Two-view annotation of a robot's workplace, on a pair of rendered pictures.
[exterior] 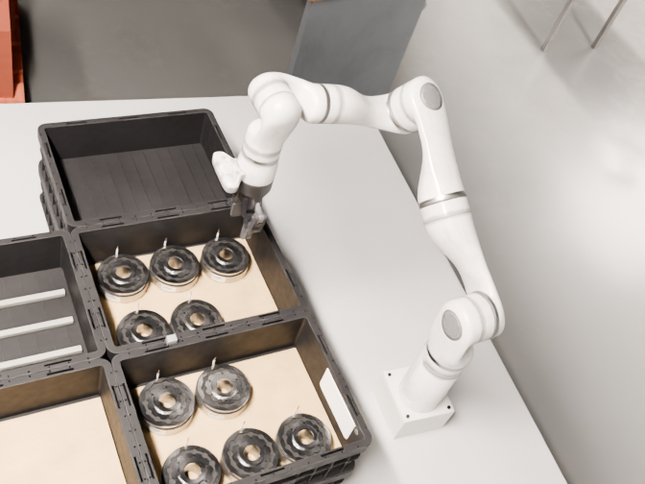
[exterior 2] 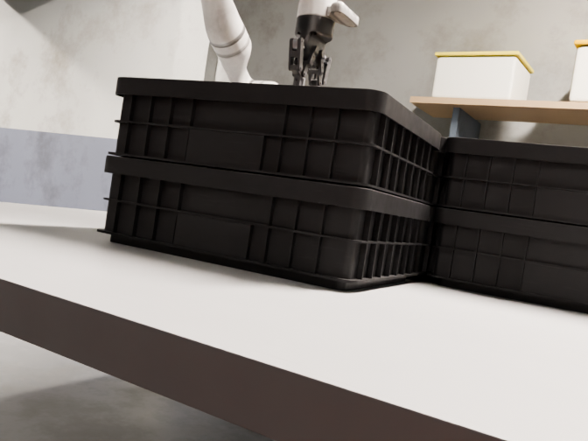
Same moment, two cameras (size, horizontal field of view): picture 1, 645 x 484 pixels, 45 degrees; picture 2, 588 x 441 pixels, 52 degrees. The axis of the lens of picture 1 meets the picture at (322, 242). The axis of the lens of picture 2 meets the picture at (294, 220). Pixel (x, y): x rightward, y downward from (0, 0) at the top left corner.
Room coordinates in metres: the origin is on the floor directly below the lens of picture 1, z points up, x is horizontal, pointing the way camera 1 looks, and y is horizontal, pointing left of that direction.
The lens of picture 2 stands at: (1.48, 1.26, 0.79)
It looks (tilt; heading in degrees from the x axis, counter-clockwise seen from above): 1 degrees down; 248
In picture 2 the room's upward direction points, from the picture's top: 9 degrees clockwise
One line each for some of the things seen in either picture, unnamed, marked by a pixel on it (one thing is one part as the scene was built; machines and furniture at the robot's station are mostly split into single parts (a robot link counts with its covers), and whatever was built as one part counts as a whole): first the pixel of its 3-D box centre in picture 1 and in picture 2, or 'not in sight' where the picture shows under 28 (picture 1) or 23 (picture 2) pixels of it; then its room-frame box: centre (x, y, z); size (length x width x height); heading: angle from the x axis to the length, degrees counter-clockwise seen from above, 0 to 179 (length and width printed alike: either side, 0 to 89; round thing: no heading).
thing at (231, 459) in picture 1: (250, 453); not in sight; (0.67, -0.02, 0.86); 0.10 x 0.10 x 0.01
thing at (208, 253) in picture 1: (226, 255); not in sight; (1.07, 0.18, 0.86); 0.10 x 0.10 x 0.01
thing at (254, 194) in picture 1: (250, 186); (312, 41); (1.05, 0.16, 1.11); 0.08 x 0.08 x 0.09
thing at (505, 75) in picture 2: not in sight; (481, 84); (-0.41, -1.19, 1.52); 0.41 x 0.34 x 0.22; 126
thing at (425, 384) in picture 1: (432, 373); not in sight; (0.98, -0.31, 0.87); 0.09 x 0.09 x 0.17; 42
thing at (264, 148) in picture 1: (272, 123); not in sight; (1.04, 0.16, 1.28); 0.09 x 0.07 x 0.15; 43
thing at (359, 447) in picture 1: (242, 402); not in sight; (0.72, 0.03, 0.92); 0.40 x 0.30 x 0.02; 131
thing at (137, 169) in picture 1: (143, 181); (279, 150); (1.18, 0.42, 0.87); 0.40 x 0.30 x 0.11; 131
